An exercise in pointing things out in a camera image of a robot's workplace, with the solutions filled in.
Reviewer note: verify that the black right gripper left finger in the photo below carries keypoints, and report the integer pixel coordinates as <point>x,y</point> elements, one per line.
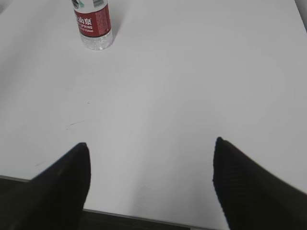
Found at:
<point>54,199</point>

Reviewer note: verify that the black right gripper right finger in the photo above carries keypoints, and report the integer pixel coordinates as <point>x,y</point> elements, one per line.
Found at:
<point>251,197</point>

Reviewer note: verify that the Nongfu Spring water bottle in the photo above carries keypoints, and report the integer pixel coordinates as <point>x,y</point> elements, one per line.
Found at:
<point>93,20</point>

